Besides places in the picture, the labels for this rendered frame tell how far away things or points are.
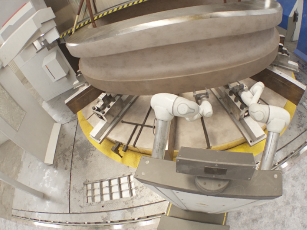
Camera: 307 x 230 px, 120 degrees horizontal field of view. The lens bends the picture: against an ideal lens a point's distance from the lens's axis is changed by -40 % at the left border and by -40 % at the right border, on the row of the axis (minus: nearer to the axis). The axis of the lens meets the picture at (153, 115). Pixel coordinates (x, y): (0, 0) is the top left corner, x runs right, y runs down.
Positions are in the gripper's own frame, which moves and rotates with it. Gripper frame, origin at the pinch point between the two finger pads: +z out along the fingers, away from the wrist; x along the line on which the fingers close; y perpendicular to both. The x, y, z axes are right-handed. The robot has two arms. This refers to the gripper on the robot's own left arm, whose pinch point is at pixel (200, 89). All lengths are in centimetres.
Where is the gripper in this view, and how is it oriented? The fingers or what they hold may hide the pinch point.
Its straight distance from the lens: 168.7
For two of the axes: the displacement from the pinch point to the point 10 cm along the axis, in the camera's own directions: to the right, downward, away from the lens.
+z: 0.0, -7.6, 6.5
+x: -9.7, 1.7, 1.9
